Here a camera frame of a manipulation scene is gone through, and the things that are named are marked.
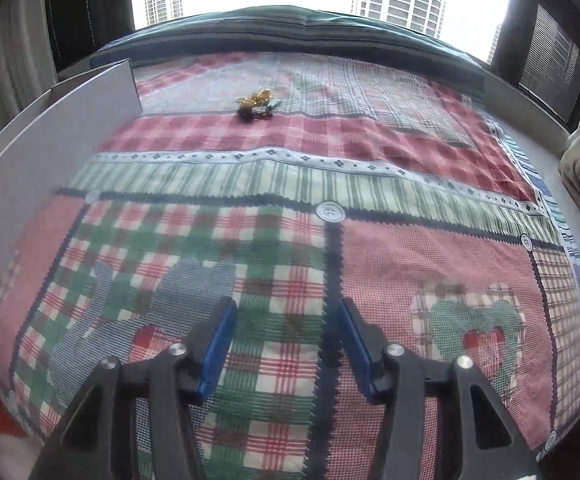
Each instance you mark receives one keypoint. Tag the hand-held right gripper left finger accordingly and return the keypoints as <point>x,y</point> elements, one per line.
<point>215,345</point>

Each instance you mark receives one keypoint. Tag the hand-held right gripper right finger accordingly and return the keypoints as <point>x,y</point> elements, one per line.
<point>357,350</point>

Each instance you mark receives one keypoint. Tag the white cardboard box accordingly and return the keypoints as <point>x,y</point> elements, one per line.
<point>70,110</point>

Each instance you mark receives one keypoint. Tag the plaid patchwork blanket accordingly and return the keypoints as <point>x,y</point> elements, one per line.
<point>270,185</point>

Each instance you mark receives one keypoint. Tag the small teal trinket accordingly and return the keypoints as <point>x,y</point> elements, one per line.
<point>274,104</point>

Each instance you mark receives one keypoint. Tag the slim grey high-rise building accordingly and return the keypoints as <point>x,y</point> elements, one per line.
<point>162,0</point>

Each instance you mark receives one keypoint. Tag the dark teal striped cloth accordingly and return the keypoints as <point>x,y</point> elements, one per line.
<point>295,25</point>

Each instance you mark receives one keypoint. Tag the grey window screen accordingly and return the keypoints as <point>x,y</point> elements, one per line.
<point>549,60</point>

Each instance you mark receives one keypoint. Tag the black window frame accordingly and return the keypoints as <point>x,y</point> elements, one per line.
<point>90,10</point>

